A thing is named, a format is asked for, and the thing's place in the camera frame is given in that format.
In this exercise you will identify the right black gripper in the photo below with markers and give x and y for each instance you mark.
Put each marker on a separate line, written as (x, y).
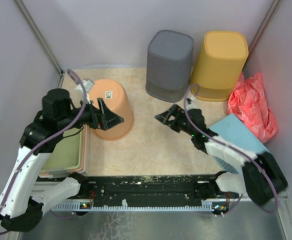
(174, 110)

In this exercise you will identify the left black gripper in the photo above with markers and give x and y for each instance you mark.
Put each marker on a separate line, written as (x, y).
(103, 118)

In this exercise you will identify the orange capybara bucket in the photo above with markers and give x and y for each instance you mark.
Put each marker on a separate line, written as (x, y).
(116, 99)

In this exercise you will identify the grey mesh bin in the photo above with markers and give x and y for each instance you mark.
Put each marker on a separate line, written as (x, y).
(169, 62)

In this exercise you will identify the blue plastic basket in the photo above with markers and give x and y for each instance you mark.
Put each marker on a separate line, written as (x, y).
(231, 129)

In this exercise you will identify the yellow mesh bin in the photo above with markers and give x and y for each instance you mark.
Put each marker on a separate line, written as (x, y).
(219, 64)

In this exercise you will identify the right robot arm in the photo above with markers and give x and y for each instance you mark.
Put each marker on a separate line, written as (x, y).
(258, 175)

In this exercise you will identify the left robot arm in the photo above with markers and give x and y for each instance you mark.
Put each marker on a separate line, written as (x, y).
(20, 211)

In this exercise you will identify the green plastic basket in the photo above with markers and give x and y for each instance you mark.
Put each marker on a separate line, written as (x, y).
(68, 155)

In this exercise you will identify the red plastic bag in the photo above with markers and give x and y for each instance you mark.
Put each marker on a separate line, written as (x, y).
(249, 104)

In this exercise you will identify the pink plastic basket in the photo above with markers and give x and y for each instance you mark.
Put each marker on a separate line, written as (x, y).
(85, 155)

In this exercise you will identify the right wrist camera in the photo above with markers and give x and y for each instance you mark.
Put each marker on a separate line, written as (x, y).
(190, 103)

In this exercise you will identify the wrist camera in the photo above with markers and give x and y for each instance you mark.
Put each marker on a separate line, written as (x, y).
(88, 84)
(190, 103)

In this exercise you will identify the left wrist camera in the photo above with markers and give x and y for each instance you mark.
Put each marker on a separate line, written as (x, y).
(88, 84)

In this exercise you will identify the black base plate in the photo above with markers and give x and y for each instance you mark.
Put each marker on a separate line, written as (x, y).
(153, 190)

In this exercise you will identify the aluminium rail frame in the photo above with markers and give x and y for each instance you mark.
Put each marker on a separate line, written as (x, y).
(244, 222)

